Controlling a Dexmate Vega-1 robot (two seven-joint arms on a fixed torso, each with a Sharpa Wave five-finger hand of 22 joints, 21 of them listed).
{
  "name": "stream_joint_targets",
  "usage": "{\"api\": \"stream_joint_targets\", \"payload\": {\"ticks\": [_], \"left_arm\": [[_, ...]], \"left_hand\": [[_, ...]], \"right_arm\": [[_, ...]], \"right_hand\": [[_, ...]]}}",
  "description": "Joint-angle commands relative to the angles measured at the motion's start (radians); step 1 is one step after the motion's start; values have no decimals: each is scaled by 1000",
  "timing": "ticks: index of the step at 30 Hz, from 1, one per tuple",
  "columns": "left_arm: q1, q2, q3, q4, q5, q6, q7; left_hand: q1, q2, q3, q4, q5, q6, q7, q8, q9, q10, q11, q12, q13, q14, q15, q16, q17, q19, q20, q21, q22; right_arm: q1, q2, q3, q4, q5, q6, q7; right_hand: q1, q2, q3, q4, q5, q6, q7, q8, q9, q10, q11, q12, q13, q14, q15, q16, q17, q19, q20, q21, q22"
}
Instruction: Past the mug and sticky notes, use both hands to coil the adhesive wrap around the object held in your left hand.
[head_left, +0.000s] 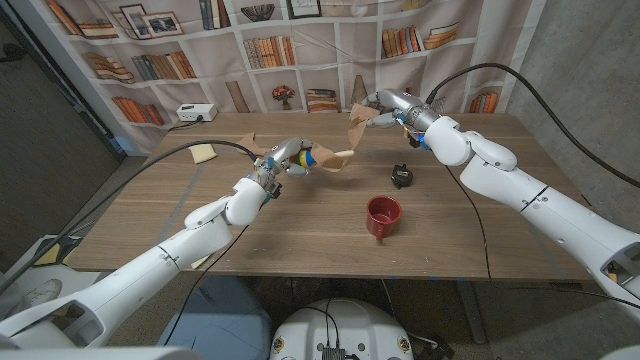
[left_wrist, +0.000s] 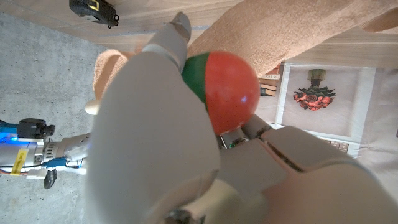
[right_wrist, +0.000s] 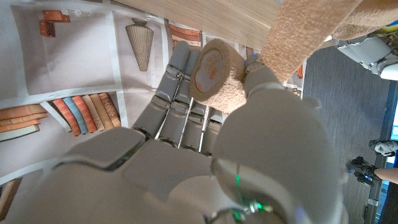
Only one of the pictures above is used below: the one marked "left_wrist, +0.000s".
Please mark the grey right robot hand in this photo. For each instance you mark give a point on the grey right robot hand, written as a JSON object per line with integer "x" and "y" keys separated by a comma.
{"x": 46, "y": 154}

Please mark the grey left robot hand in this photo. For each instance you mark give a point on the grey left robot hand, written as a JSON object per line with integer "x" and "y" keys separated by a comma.
{"x": 149, "y": 140}

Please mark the tan adhesive wrap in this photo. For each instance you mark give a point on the tan adhesive wrap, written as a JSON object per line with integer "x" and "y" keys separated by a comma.
{"x": 280, "y": 31}

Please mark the black tape measure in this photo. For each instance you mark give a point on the black tape measure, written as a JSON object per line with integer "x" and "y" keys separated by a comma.
{"x": 93, "y": 11}

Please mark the printed bookshelf backdrop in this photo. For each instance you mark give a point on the printed bookshelf backdrop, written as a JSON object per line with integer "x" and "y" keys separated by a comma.
{"x": 326, "y": 121}

